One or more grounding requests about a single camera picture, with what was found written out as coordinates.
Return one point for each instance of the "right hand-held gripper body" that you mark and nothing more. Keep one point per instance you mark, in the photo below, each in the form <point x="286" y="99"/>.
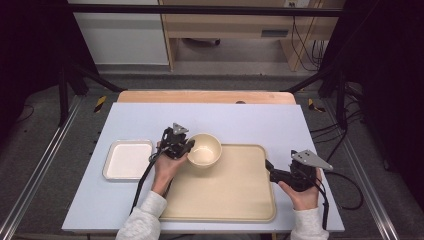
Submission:
<point x="301" y="173"/>

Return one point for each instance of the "black horizontal frame bar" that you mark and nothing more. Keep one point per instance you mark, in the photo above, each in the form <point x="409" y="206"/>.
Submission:
<point x="200" y="10"/>

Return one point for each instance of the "office chair base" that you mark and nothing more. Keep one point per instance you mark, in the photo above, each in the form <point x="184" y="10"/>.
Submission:
<point x="203" y="41"/>

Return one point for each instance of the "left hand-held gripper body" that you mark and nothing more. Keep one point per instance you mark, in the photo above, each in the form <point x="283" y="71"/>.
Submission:
<point x="173" y="143"/>

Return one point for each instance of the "beige rectangular tray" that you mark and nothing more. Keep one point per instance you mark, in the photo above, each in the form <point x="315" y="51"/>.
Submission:
<point x="233" y="190"/>

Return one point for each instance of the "person's left hand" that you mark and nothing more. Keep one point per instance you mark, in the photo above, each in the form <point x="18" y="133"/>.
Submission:
<point x="165" y="173"/>

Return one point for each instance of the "person's right hand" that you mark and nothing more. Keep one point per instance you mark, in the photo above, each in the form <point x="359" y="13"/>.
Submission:
<point x="305" y="200"/>

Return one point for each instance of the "white cabinet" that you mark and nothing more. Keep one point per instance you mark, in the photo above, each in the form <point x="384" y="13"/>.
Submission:
<point x="123" y="40"/>

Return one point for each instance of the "black metal stand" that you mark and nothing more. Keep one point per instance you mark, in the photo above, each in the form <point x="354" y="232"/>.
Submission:
<point x="63" y="96"/>
<point x="340" y="100"/>

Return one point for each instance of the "black curtain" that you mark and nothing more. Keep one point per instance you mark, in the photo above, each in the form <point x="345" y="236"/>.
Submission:
<point x="390" y="83"/>
<point x="30" y="50"/>

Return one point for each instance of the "aluminium floor rail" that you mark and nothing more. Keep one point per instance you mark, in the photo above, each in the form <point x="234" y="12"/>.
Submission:
<point x="363" y="166"/>
<point x="43" y="160"/>

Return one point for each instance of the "white wall socket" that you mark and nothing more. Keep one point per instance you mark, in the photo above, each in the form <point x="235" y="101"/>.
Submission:
<point x="290" y="3"/>

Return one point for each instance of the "white square plate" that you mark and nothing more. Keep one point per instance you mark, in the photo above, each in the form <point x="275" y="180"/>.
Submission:
<point x="128" y="161"/>

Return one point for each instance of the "yellow black tape strip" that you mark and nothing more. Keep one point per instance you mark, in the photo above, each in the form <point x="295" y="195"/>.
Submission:
<point x="100" y="104"/>
<point x="313" y="106"/>

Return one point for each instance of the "wooden table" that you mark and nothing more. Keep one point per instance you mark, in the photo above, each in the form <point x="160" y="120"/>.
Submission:
<point x="200" y="96"/>

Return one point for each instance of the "cream bowl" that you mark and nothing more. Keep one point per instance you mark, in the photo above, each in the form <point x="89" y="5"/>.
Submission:
<point x="205" y="151"/>

